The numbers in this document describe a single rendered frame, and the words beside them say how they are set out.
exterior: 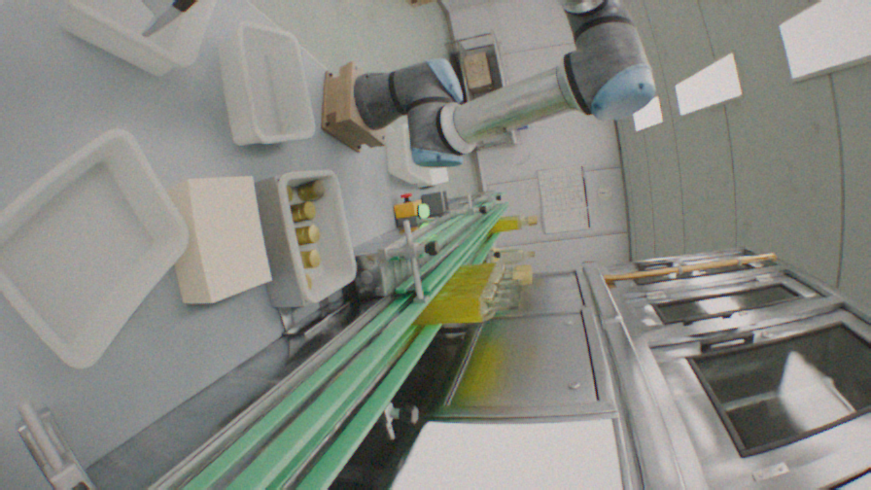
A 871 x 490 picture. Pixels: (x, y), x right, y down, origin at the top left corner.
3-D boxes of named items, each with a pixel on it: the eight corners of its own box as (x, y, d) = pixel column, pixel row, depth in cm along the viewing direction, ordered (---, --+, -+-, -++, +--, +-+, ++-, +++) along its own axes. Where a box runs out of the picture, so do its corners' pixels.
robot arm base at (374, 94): (352, 66, 78) (388, 52, 74) (381, 87, 92) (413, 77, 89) (355, 122, 78) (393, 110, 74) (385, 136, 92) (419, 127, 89)
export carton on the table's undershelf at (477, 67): (462, 55, 554) (485, 51, 541) (468, 64, 596) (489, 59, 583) (469, 88, 559) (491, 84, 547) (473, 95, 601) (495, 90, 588)
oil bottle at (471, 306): (402, 326, 79) (496, 322, 72) (397, 303, 78) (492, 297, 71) (410, 316, 85) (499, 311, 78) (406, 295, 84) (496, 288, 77)
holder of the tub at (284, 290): (280, 334, 60) (312, 336, 57) (243, 186, 55) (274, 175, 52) (330, 302, 76) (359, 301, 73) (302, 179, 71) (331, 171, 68)
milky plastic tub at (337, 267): (273, 308, 58) (309, 307, 56) (244, 184, 55) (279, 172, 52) (326, 279, 75) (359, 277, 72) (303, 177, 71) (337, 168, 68)
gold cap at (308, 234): (289, 229, 63) (306, 226, 62) (300, 226, 66) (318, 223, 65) (294, 247, 64) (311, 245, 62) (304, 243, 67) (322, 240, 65)
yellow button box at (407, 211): (396, 227, 113) (417, 224, 111) (392, 204, 112) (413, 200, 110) (404, 224, 120) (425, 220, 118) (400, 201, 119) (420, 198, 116)
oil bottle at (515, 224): (482, 234, 181) (538, 227, 172) (481, 224, 180) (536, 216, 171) (484, 232, 186) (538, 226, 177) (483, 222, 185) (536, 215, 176)
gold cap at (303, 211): (285, 205, 62) (302, 201, 61) (296, 203, 66) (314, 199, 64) (289, 224, 63) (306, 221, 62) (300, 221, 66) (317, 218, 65)
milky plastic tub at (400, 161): (379, 126, 112) (403, 121, 109) (406, 146, 133) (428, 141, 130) (382, 177, 111) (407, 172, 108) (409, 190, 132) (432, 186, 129)
